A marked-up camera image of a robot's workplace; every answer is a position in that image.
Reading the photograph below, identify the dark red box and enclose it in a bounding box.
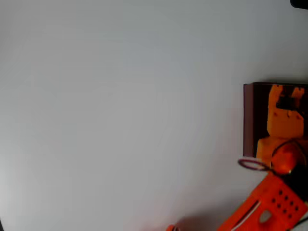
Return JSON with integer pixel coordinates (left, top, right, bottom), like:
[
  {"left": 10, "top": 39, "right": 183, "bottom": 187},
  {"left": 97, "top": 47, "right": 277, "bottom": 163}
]
[{"left": 243, "top": 82, "right": 308, "bottom": 160}]

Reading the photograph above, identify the black object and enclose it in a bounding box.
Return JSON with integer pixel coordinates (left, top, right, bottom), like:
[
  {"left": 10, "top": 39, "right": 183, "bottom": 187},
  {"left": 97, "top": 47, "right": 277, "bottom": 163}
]
[{"left": 290, "top": 0, "right": 308, "bottom": 10}]

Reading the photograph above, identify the dark purple cable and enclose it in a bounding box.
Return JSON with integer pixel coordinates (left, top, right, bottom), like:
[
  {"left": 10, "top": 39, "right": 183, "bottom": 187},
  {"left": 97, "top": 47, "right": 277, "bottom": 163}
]
[{"left": 238, "top": 157, "right": 274, "bottom": 173}]

